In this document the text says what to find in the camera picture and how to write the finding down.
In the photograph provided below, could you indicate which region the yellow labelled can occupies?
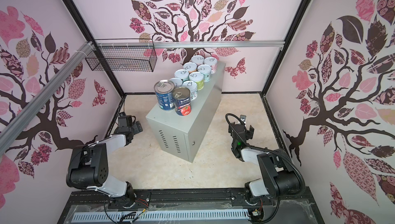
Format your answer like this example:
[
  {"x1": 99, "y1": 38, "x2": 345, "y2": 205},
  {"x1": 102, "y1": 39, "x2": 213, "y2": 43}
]
[{"x1": 169, "y1": 78, "x2": 183, "y2": 88}]

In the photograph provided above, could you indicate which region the small light blue can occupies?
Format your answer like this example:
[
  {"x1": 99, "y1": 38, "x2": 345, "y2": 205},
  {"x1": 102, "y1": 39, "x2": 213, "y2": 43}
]
[{"x1": 174, "y1": 69, "x2": 189, "y2": 83}]

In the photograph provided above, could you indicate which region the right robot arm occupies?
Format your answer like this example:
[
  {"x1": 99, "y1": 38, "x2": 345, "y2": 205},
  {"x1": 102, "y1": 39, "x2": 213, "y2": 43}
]
[{"x1": 228, "y1": 122, "x2": 306, "y2": 203}]

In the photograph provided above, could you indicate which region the black right corner post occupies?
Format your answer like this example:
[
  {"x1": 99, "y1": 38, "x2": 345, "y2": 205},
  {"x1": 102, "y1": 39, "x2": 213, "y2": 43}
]
[{"x1": 261, "y1": 0, "x2": 312, "y2": 97}]

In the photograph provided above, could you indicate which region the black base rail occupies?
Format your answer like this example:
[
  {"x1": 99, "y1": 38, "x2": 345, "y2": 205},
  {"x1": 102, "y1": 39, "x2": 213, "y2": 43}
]
[{"x1": 61, "y1": 188, "x2": 312, "y2": 212}]

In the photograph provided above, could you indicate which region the grey teal can front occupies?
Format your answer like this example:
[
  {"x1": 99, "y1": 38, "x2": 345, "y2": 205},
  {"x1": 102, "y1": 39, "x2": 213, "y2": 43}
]
[{"x1": 197, "y1": 64, "x2": 211, "y2": 83}]

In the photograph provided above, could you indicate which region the green labelled can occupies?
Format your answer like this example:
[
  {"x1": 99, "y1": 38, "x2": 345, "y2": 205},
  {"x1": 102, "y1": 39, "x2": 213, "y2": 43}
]
[{"x1": 189, "y1": 72, "x2": 204, "y2": 91}]

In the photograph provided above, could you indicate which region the black wire mesh basket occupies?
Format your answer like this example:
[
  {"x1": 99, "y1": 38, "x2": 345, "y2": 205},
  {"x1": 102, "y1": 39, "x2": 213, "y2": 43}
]
[{"x1": 85, "y1": 39, "x2": 157, "y2": 72}]

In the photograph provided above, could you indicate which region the pink white labelled can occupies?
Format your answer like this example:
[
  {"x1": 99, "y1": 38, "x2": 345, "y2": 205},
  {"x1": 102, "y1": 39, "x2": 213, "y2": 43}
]
[{"x1": 204, "y1": 57, "x2": 218, "y2": 74}]

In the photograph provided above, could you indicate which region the brown labelled can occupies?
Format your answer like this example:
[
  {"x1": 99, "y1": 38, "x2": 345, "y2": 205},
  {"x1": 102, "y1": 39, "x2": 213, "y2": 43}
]
[{"x1": 172, "y1": 87, "x2": 191, "y2": 116}]

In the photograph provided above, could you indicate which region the tall blue labelled can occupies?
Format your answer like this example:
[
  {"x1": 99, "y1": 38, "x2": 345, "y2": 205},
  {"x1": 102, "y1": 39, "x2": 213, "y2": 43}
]
[{"x1": 154, "y1": 80, "x2": 175, "y2": 111}]

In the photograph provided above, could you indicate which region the back aluminium rail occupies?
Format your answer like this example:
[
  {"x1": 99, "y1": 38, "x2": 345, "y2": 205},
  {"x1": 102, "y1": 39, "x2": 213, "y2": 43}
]
[{"x1": 97, "y1": 40, "x2": 285, "y2": 49}]

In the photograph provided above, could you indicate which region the left aluminium rail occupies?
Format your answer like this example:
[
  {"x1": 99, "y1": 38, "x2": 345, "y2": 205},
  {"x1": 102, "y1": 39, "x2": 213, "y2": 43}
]
[{"x1": 1, "y1": 41, "x2": 94, "y2": 154}]

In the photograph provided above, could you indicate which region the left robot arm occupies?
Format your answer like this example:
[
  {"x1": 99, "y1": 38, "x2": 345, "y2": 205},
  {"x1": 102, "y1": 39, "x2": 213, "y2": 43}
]
[{"x1": 66, "y1": 121, "x2": 143, "y2": 209}]

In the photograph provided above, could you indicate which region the orange labelled can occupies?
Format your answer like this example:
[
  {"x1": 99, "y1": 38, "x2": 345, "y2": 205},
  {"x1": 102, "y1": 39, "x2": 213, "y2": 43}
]
[{"x1": 183, "y1": 62, "x2": 198, "y2": 73}]

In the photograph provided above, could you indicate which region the aluminium rail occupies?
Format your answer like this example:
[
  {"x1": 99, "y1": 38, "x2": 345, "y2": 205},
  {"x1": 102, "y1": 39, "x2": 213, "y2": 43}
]
[
  {"x1": 97, "y1": 40, "x2": 285, "y2": 49},
  {"x1": 1, "y1": 41, "x2": 94, "y2": 154}
]

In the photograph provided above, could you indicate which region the black corner frame post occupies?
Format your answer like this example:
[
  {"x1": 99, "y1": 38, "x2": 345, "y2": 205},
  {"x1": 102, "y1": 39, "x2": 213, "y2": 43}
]
[{"x1": 62, "y1": 0, "x2": 126, "y2": 98}]

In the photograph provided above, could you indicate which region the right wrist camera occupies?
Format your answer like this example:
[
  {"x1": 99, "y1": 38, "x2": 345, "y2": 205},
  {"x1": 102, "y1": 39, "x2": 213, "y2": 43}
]
[{"x1": 240, "y1": 115, "x2": 246, "y2": 125}]

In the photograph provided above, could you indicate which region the white slotted cable duct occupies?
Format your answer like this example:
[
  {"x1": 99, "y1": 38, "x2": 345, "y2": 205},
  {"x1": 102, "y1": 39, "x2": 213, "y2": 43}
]
[{"x1": 71, "y1": 209, "x2": 250, "y2": 224}]

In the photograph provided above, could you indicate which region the grey metal cabinet box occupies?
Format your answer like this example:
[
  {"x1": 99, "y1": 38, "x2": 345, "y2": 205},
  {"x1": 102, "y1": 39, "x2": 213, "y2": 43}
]
[{"x1": 146, "y1": 62, "x2": 226, "y2": 163}]

